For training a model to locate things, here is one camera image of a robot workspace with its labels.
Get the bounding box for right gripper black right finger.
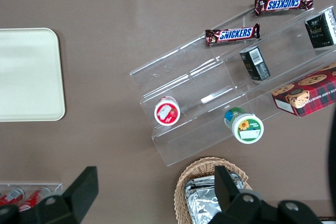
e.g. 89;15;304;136
208;165;266;224

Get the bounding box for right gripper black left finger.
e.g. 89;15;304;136
19;166;99;224

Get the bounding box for oval tan wicker basket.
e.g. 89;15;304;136
174;156;253;224

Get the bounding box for cream plastic serving tray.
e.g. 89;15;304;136
0;27;66;122

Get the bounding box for silver foil packet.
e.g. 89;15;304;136
183;182;195;224
186;173;253;224

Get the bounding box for clear acrylic bottle rack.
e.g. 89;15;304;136
0;180;64;210

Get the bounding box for red cola bottle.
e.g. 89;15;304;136
0;187;26;207
19;187;53;212

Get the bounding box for green lid yogurt cup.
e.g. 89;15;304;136
223;106;265;145

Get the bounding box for red lid yogurt cup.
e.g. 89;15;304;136
153;96;181;126

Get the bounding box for clear acrylic step stand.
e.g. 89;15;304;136
129;0;336;168

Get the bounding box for red tartan cookie box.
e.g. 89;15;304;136
270;62;336;118

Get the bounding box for small black barcode box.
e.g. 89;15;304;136
239;46;271;82

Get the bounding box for Snickers chocolate bar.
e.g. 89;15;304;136
254;0;314;17
204;23;261;48

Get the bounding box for black box white side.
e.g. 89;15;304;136
304;8;336;50

